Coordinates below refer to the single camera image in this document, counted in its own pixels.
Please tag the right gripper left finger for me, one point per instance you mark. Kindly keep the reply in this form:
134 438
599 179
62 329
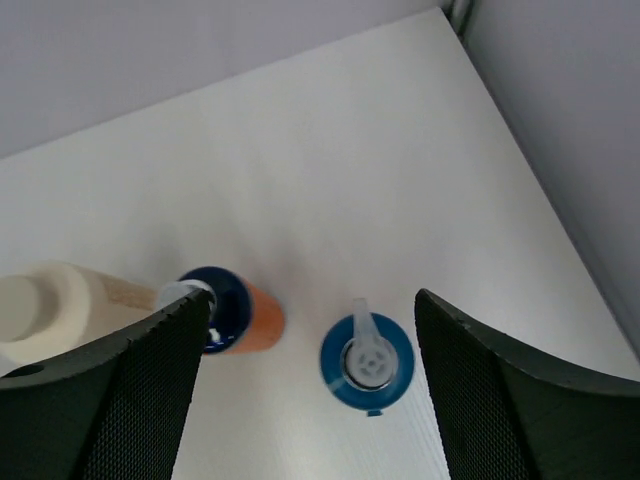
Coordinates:
114 408

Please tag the right aluminium frame post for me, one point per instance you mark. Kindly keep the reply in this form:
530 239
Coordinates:
459 14

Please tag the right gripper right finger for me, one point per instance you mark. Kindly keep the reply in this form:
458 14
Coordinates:
507 410

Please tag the dark blue spray bottle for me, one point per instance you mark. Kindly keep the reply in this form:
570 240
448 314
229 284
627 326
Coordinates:
367 360

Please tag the blue orange spray bottle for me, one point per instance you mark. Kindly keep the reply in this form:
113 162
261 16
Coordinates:
242 318

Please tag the white round cap bottle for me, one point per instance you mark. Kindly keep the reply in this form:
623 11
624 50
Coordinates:
56 307

